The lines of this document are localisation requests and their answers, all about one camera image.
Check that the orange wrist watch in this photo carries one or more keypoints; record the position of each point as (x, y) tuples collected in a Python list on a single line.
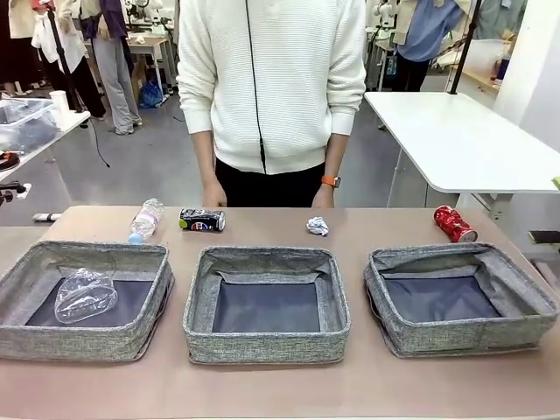
[(330, 180)]

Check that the person's right forearm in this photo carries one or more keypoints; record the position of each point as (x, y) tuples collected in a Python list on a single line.
[(203, 155)]

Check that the person in white sweater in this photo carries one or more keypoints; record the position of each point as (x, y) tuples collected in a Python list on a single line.
[(297, 87)]

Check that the person's right hand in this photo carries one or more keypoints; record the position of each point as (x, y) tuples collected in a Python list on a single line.
[(214, 196)]

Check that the clear plastic water bottle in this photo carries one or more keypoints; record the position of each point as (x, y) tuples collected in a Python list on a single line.
[(146, 219)]

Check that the blue plastic bag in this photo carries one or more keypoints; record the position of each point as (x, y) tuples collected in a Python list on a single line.
[(151, 96)]

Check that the crushed clear plastic cup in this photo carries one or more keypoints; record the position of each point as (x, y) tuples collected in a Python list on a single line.
[(83, 297)]

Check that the wooden background table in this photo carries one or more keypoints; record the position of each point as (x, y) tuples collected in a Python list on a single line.
[(149, 44)]

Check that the white marker pen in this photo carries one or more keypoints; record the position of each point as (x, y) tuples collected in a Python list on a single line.
[(46, 217)]

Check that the white paper ball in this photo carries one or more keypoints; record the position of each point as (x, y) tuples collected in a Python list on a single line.
[(317, 226)]

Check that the background person grey trousers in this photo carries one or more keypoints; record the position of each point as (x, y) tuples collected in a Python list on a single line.
[(114, 79)]

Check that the black stand pole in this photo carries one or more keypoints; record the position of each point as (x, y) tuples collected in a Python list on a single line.
[(464, 52)]

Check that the background person black clothes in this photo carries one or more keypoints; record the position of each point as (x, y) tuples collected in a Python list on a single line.
[(17, 57)]

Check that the person's left forearm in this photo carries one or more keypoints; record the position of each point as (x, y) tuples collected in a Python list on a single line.
[(336, 153)]

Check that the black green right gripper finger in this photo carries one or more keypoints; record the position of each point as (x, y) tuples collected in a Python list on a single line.
[(544, 237), (557, 182)]

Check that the translucent plastic container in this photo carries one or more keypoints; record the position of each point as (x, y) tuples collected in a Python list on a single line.
[(485, 57)]

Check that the person's left hand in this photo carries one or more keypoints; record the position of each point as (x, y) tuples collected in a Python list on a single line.
[(324, 197)]

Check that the large white table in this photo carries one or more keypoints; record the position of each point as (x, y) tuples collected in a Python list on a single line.
[(450, 140)]

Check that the black trousers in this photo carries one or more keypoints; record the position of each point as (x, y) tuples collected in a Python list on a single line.
[(271, 188)]

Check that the black clamp mount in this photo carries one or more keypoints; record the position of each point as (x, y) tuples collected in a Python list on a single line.
[(11, 188)]

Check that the background person green shirt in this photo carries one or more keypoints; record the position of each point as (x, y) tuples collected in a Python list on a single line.
[(499, 17)]

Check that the crushed black soda can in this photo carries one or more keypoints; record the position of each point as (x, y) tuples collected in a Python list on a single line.
[(201, 221)]

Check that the black tripod pole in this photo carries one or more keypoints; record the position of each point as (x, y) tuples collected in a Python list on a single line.
[(63, 61)]

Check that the small white side table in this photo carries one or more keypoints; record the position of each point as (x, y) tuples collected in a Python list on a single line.
[(65, 127)]

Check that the grey fabric basket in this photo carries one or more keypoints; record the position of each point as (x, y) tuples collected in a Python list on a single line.
[(459, 337), (262, 345), (65, 343)]

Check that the background person white top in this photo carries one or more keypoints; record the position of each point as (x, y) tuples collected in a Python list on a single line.
[(76, 48)]

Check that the white paper cup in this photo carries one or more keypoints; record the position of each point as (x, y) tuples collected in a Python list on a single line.
[(60, 100)]

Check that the background person blue shirt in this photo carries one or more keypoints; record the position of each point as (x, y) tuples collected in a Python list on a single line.
[(424, 35)]

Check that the orange black round object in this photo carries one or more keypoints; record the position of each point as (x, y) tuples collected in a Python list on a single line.
[(9, 161)]

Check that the clear plastic storage bin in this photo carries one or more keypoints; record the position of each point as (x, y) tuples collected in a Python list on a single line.
[(26, 127)]

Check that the crushed red soda can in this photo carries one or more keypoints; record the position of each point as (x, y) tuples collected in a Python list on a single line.
[(455, 224)]

